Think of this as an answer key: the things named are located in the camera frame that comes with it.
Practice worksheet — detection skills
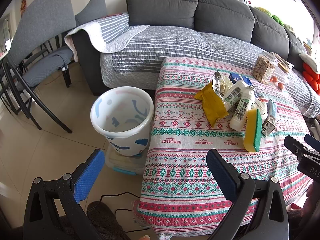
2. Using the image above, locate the yellow green sponge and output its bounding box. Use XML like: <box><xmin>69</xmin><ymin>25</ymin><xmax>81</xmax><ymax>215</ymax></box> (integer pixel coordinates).
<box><xmin>244</xmin><ymin>109</ymin><xmax>262</xmax><ymax>152</ymax></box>

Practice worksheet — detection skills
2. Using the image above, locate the white snack bag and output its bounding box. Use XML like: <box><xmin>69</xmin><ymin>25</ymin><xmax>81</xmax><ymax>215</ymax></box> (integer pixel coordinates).
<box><xmin>212</xmin><ymin>71</ymin><xmax>233</xmax><ymax>97</ymax></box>

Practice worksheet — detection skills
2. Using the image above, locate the white patterned trash bin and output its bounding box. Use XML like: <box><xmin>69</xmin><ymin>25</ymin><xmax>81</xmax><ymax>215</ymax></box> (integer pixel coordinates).
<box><xmin>90</xmin><ymin>86</ymin><xmax>154</xmax><ymax>157</ymax></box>

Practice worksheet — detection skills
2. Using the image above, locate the small grey carton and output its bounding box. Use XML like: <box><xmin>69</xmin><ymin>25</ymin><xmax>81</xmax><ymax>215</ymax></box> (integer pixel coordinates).
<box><xmin>261</xmin><ymin>99</ymin><xmax>277</xmax><ymax>137</ymax></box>

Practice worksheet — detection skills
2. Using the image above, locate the brown slipper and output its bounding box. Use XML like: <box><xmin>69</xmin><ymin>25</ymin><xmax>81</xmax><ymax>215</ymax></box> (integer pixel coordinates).
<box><xmin>87</xmin><ymin>201</ymin><xmax>130</xmax><ymax>240</ymax></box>

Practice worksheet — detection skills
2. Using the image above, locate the patterned red green tablecloth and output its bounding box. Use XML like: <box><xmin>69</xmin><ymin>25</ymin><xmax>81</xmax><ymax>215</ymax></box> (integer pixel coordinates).
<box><xmin>135</xmin><ymin>57</ymin><xmax>312</xmax><ymax>239</ymax></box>

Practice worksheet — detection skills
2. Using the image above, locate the clear plastic storage box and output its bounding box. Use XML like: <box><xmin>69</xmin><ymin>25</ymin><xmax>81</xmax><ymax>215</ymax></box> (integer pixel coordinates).
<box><xmin>105</xmin><ymin>146</ymin><xmax>148</xmax><ymax>175</ymax></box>

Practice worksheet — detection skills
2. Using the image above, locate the white yogurt bottle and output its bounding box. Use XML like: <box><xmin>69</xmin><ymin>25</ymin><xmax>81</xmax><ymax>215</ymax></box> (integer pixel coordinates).
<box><xmin>222</xmin><ymin>80</ymin><xmax>248</xmax><ymax>111</ymax></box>
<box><xmin>229</xmin><ymin>86</ymin><xmax>255</xmax><ymax>132</ymax></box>

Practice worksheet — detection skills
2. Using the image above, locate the clear plastic fruit box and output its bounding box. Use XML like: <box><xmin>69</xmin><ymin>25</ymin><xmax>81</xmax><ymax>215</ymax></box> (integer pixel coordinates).
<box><xmin>267</xmin><ymin>66</ymin><xmax>289</xmax><ymax>91</ymax></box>

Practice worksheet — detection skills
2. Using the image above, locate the yellow snack wrapper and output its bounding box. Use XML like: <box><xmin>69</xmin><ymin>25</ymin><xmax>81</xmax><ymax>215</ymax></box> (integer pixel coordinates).
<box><xmin>194</xmin><ymin>82</ymin><xmax>229</xmax><ymax>127</ymax></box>

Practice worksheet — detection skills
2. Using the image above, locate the red orange cushion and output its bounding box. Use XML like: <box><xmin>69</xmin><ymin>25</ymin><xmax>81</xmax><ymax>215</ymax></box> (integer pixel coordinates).
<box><xmin>303</xmin><ymin>62</ymin><xmax>320</xmax><ymax>95</ymax></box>

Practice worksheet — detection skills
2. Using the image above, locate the jar of nuts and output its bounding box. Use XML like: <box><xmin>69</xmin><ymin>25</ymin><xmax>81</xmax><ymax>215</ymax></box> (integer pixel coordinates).
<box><xmin>252</xmin><ymin>53</ymin><xmax>278</xmax><ymax>84</ymax></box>

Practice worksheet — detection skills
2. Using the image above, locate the blue milk carton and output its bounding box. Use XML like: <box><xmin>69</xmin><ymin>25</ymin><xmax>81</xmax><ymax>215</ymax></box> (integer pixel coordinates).
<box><xmin>229</xmin><ymin>73</ymin><xmax>253</xmax><ymax>86</ymax></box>

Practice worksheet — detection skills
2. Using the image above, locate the green plush toy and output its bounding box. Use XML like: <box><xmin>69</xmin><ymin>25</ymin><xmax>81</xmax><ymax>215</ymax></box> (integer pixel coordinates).
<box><xmin>255</xmin><ymin>7</ymin><xmax>294</xmax><ymax>33</ymax></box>

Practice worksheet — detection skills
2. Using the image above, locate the grey padded chair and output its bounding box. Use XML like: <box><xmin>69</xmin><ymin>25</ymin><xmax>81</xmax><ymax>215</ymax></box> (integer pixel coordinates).
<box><xmin>2</xmin><ymin>0</ymin><xmax>76</xmax><ymax>133</ymax></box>

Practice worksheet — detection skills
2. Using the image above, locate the grey striped quilted cover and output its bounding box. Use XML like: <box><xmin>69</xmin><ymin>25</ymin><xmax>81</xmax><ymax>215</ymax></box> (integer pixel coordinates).
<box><xmin>65</xmin><ymin>8</ymin><xmax>319</xmax><ymax>118</ymax></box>

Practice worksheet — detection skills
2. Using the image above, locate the dark grey sofa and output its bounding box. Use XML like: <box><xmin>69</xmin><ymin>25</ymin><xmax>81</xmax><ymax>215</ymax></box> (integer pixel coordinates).
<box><xmin>71</xmin><ymin>0</ymin><xmax>311</xmax><ymax>96</ymax></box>

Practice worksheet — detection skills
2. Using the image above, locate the black cable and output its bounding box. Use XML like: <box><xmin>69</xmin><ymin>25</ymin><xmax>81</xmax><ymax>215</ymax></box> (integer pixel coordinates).
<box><xmin>99</xmin><ymin>191</ymin><xmax>151</xmax><ymax>234</ymax></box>

